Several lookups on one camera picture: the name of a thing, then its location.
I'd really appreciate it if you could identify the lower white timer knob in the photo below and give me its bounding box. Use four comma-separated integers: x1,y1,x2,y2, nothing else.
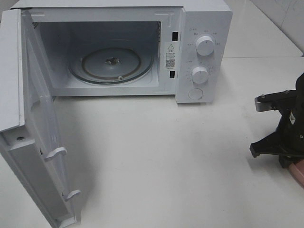
191,66,209,84

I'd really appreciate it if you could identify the pink round plate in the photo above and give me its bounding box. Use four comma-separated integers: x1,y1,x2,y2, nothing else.
289,160,304,187

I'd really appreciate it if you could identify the white warning label sticker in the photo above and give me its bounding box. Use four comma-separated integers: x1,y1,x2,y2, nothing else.
164,42,177,69

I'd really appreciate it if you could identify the round white door release button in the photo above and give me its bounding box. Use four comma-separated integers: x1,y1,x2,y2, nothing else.
189,88,203,100

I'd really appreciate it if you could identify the upper white power knob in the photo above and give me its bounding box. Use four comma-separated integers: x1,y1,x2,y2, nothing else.
195,34,215,56

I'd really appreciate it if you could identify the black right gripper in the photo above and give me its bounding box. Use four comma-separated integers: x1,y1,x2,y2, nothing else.
249,75,304,168

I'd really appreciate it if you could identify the white microwave door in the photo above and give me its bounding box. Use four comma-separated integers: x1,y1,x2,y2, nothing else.
0,9,80,228

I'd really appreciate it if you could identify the white microwave oven body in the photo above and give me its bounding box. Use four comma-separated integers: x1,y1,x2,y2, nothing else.
10,0,233,103

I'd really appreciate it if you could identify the glass microwave turntable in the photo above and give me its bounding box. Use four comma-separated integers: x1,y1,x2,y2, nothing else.
69,47,154,85

